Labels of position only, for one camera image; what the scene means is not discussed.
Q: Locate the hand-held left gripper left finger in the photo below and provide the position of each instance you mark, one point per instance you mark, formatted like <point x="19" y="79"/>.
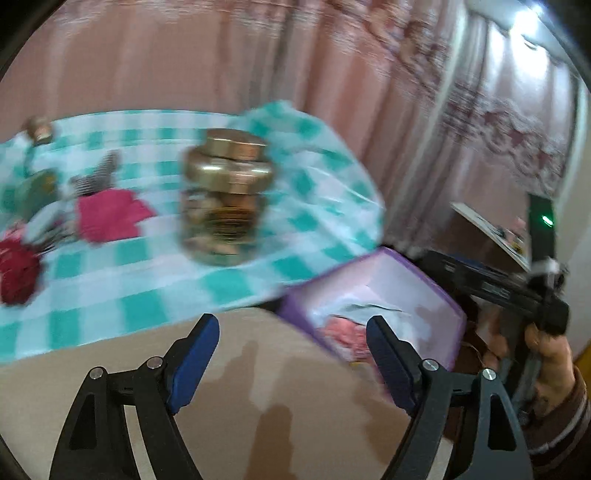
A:
<point x="194" y="360"/>

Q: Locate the beige upholstered stool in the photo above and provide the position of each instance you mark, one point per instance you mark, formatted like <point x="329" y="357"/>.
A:
<point x="258" y="364"/>

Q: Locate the teal white checked tablecloth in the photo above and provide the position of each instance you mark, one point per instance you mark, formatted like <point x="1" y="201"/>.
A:
<point x="138" y="286"/>

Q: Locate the person's right forearm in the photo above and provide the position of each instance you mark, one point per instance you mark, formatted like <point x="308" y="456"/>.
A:
<point x="563" y="424"/>

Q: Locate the white desk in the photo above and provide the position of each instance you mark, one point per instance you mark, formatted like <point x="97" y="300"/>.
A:
<point x="485" y="226"/>

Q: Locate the purple box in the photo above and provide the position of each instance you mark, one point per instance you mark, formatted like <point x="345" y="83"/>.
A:
<point x="397" y="281"/>

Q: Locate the pink fleece towel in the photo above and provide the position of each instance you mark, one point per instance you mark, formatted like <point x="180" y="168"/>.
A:
<point x="344" y="332"/>

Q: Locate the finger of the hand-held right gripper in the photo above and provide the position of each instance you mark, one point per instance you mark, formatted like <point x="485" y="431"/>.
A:
<point x="448" y="270"/>

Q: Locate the dark red cloth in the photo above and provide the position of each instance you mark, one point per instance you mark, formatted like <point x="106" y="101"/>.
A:
<point x="16" y="272"/>

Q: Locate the pink curtain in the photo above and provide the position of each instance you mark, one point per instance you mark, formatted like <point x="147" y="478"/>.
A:
<point x="184" y="55"/>

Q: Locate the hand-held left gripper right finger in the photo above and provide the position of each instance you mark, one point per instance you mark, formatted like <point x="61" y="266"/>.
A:
<point x="392" y="364"/>

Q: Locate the black white checked bow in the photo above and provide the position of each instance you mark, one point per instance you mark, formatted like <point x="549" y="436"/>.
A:
<point x="99" y="177"/>

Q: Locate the magenta cloth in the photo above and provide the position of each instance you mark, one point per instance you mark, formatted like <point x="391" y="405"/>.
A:
<point x="111" y="214"/>

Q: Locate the person's right hand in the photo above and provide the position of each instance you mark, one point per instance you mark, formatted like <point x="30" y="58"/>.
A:
<point x="554" y="364"/>

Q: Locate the glass jar with gold lid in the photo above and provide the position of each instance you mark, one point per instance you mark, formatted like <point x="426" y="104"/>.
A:
<point x="221" y="184"/>

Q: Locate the green gramophone speaker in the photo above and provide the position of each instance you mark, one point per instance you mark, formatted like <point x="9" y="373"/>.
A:
<point x="37" y="189"/>

